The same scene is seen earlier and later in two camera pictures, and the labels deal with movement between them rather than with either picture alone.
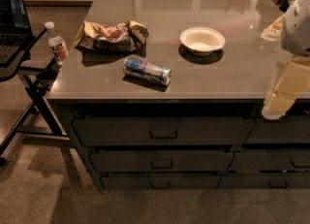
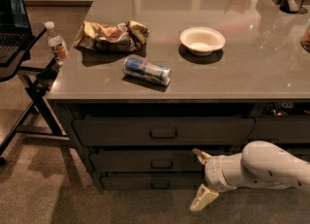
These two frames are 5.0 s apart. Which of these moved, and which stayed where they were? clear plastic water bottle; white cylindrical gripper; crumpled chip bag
Moved: white cylindrical gripper
Stayed: clear plastic water bottle; crumpled chip bag
